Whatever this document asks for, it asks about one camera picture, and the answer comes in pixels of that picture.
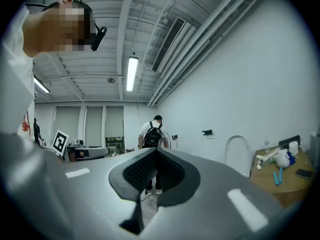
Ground ceiling air conditioner vent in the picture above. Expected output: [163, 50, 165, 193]
[151, 17, 187, 74]

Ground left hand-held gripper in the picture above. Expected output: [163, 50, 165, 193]
[51, 129, 110, 163]

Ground white ceiling pipes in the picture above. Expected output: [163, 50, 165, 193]
[146, 0, 272, 108]

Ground long ceiling lamp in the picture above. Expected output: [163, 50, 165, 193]
[126, 56, 139, 93]
[33, 75, 51, 94]

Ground white toilet lid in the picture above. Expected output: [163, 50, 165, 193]
[224, 135, 252, 178]

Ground grey window blind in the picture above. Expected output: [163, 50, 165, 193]
[53, 106, 81, 145]
[84, 106, 104, 147]
[105, 106, 125, 138]

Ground smartphone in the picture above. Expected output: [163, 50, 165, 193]
[294, 168, 314, 180]

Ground person's head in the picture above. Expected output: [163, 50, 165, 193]
[22, 0, 94, 59]

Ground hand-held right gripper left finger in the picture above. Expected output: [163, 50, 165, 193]
[0, 131, 159, 240]

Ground large white tube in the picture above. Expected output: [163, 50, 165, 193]
[256, 147, 281, 165]

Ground white printed t-shirt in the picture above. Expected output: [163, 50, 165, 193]
[0, 5, 36, 145]

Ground black tablet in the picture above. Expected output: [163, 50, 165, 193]
[278, 134, 302, 150]

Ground black head-worn camera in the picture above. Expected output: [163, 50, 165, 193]
[90, 26, 108, 52]

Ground brown cardboard box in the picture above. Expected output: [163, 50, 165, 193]
[249, 146, 316, 208]

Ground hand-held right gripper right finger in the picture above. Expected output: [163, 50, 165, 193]
[149, 146, 305, 240]

